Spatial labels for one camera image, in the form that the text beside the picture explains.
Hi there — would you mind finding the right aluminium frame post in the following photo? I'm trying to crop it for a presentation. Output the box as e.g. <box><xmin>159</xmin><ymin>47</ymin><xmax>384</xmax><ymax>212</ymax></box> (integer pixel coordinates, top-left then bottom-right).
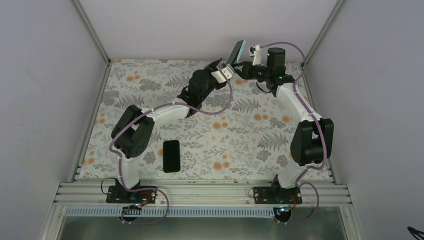
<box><xmin>303</xmin><ymin>0</ymin><xmax>345</xmax><ymax>65</ymax></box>

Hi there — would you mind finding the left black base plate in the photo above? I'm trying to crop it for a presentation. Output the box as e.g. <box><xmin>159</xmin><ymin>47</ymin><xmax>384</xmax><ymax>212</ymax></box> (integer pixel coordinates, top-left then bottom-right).
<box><xmin>105</xmin><ymin>185</ymin><xmax>157</xmax><ymax>205</ymax></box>

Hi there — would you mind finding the black cable bottom right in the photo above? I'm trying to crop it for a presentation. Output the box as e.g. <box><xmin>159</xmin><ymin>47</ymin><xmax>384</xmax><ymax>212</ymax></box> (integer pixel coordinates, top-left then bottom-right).
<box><xmin>407</xmin><ymin>226</ymin><xmax>424</xmax><ymax>240</ymax></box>

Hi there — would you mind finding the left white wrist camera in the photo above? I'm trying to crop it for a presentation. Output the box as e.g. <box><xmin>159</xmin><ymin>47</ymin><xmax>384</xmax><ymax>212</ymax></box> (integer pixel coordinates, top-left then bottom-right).
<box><xmin>211</xmin><ymin>65</ymin><xmax>235</xmax><ymax>84</ymax></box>

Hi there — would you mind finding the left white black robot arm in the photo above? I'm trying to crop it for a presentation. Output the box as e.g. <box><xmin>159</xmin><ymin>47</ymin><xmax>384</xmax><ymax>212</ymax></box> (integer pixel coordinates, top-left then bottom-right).
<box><xmin>108</xmin><ymin>60</ymin><xmax>235</xmax><ymax>203</ymax></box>

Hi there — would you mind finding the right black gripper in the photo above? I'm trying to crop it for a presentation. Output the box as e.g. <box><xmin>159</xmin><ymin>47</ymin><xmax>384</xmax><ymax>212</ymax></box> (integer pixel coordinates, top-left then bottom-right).
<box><xmin>232</xmin><ymin>61</ymin><xmax>272</xmax><ymax>82</ymax></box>

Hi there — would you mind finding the floral table mat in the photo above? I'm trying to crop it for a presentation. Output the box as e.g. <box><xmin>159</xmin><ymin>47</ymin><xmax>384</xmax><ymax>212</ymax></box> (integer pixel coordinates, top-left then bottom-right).
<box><xmin>79</xmin><ymin>58</ymin><xmax>332</xmax><ymax>181</ymax></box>

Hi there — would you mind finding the aluminium front rail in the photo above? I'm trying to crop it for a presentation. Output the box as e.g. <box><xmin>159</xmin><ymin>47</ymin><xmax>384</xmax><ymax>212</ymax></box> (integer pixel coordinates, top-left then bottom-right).
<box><xmin>53</xmin><ymin>179</ymin><xmax>353</xmax><ymax>207</ymax></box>

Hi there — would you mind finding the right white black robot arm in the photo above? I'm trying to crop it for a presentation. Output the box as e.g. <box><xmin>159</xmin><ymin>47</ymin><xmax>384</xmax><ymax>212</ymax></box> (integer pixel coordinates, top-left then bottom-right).
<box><xmin>236</xmin><ymin>45</ymin><xmax>334</xmax><ymax>204</ymax></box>

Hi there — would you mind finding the black phone on table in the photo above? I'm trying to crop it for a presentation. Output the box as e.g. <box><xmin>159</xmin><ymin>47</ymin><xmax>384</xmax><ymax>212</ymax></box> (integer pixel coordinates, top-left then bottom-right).
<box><xmin>163</xmin><ymin>140</ymin><xmax>181</xmax><ymax>173</ymax></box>

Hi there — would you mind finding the aluminium frame post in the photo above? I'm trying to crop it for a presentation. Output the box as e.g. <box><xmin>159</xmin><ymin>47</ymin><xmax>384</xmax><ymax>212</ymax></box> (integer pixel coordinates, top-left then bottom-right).
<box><xmin>303</xmin><ymin>0</ymin><xmax>345</xmax><ymax>65</ymax></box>
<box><xmin>71</xmin><ymin>0</ymin><xmax>111</xmax><ymax>65</ymax></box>

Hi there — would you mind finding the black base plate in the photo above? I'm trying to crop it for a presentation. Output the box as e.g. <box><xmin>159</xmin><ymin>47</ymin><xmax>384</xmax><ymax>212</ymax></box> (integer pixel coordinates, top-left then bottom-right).
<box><xmin>105</xmin><ymin>185</ymin><xmax>157</xmax><ymax>205</ymax></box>
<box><xmin>253</xmin><ymin>186</ymin><xmax>303</xmax><ymax>205</ymax></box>

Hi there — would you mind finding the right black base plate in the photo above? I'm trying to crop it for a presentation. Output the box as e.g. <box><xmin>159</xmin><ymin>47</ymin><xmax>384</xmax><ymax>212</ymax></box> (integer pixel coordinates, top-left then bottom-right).
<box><xmin>253</xmin><ymin>186</ymin><xmax>303</xmax><ymax>205</ymax></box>

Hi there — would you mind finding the left aluminium frame post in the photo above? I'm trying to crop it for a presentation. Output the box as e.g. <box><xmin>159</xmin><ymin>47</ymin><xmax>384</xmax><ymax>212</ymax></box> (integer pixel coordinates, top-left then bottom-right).
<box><xmin>71</xmin><ymin>0</ymin><xmax>111</xmax><ymax>65</ymax></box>

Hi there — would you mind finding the light blue phone case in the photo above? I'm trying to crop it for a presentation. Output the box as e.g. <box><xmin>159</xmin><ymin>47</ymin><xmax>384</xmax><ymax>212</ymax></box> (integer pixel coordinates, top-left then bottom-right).
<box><xmin>225</xmin><ymin>39</ymin><xmax>247</xmax><ymax>66</ymax></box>

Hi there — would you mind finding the slotted grey cable duct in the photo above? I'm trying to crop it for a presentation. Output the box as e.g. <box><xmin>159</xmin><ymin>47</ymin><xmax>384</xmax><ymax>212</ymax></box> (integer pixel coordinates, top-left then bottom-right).
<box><xmin>65</xmin><ymin>206</ymin><xmax>275</xmax><ymax>218</ymax></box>

